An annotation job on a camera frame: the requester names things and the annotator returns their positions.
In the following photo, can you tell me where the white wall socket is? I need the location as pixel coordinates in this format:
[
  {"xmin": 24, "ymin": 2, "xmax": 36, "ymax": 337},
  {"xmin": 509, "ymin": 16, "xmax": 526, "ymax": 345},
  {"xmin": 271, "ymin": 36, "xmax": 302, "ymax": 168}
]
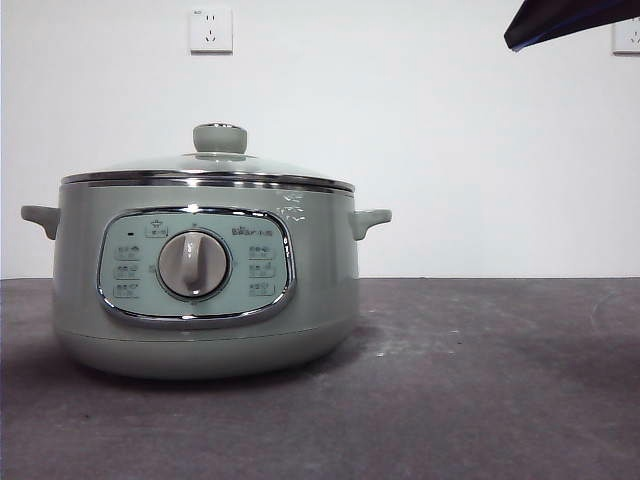
[
  {"xmin": 188, "ymin": 7, "xmax": 234, "ymax": 55},
  {"xmin": 612, "ymin": 19, "xmax": 640, "ymax": 55}
]

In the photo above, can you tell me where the glass lid with green knob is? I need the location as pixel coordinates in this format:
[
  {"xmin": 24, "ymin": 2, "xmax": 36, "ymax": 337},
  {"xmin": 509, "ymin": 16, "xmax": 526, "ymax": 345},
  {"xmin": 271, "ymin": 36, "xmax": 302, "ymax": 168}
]
[{"xmin": 62, "ymin": 121, "xmax": 356, "ymax": 194}]

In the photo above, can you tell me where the sage green electric pot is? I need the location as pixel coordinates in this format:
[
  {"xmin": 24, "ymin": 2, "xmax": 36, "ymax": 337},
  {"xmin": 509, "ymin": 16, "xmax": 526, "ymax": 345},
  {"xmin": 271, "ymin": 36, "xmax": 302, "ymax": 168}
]
[{"xmin": 20, "ymin": 172, "xmax": 393, "ymax": 380}]

